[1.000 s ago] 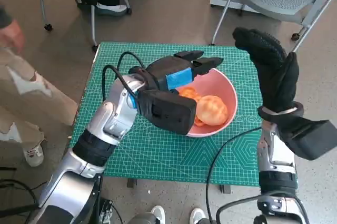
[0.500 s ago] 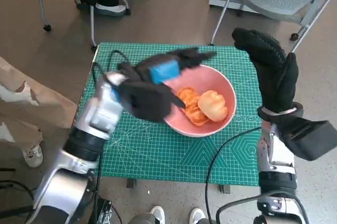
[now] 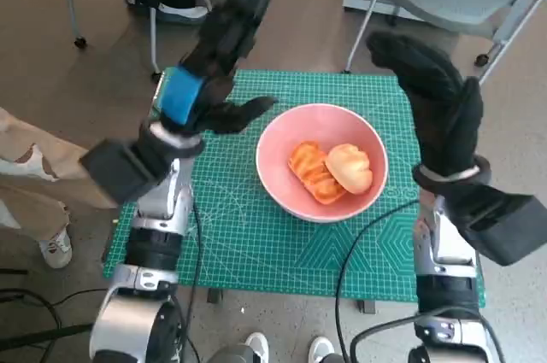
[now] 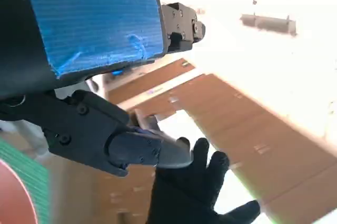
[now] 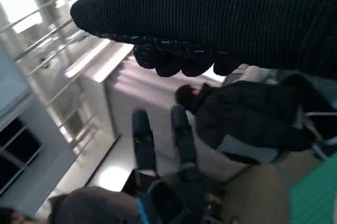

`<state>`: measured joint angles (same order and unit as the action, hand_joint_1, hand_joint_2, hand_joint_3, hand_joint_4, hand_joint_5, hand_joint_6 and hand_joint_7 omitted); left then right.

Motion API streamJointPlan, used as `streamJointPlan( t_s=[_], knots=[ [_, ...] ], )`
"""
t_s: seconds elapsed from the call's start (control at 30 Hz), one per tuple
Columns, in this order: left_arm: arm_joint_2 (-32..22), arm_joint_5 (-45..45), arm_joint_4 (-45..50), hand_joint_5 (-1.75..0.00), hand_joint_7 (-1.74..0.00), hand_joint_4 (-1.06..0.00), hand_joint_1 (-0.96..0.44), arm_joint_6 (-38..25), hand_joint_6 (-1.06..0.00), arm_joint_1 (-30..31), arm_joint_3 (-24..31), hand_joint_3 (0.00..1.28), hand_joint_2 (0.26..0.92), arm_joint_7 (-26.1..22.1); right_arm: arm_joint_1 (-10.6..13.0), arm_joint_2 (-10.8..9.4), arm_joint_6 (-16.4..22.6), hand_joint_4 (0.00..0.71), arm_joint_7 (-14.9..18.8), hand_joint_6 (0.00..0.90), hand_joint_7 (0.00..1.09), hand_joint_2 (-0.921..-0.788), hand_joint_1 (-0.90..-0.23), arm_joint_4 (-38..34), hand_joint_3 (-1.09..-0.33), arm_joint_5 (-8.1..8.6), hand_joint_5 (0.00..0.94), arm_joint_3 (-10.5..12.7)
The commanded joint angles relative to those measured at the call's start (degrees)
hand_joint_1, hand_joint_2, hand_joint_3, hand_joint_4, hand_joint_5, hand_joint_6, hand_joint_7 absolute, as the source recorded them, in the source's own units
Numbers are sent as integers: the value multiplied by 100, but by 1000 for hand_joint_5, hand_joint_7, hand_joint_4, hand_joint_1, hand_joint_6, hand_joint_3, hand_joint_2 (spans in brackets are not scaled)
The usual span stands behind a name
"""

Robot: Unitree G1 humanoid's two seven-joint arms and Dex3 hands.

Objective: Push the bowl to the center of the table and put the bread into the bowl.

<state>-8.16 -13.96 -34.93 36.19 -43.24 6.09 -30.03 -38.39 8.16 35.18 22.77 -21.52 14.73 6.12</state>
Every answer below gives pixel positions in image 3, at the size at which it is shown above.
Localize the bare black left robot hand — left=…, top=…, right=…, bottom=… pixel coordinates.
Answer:
left=158, top=0, right=279, bottom=136

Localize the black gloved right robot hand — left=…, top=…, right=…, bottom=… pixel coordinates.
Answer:
left=366, top=31, right=485, bottom=180

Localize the pink bowl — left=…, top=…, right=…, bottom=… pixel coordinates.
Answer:
left=255, top=102, right=389, bottom=223

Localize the round toy bread bun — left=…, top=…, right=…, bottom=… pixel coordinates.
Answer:
left=325, top=143, right=374, bottom=196

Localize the rectangular striped toy bread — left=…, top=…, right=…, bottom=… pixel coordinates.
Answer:
left=288, top=140, right=348, bottom=206

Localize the grey chair with metal legs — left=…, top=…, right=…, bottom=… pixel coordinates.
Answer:
left=38, top=0, right=213, bottom=76

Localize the green cutting mat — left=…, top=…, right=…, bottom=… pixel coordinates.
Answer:
left=102, top=68, right=486, bottom=309

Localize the white shoe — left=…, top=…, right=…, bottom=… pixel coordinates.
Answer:
left=244, top=331, right=270, bottom=363
left=307, top=336, right=335, bottom=363

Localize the black stand leg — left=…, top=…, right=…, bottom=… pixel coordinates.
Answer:
left=0, top=323, right=93, bottom=349

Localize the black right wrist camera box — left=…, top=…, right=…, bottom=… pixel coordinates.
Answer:
left=448, top=185, right=547, bottom=268

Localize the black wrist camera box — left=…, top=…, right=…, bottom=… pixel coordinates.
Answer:
left=448, top=185, right=547, bottom=268
left=79, top=136, right=172, bottom=210

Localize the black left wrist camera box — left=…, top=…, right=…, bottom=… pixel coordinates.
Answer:
left=79, top=136, right=172, bottom=210

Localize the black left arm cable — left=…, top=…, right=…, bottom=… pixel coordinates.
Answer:
left=173, top=202, right=203, bottom=363

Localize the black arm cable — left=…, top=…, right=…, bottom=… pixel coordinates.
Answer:
left=173, top=202, right=203, bottom=363
left=333, top=198, right=422, bottom=363
left=349, top=313, right=488, bottom=363

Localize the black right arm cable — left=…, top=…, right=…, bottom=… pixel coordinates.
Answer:
left=333, top=198, right=422, bottom=363
left=349, top=313, right=488, bottom=363

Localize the black floor cable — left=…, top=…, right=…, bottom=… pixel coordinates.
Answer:
left=0, top=268, right=106, bottom=338

